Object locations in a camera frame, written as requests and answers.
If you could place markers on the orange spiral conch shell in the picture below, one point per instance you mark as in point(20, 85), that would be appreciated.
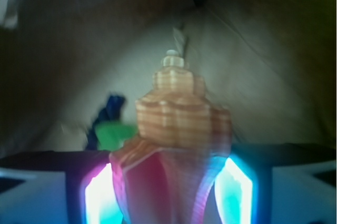
point(164, 174)

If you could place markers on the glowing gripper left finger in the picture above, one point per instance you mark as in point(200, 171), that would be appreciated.
point(58, 187)

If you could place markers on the green plush turtle toy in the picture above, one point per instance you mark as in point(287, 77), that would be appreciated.
point(112, 134)

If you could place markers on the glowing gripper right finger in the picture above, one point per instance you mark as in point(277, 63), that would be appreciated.
point(277, 183)

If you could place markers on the brown paper bag bin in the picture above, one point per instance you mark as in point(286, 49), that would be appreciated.
point(271, 62)

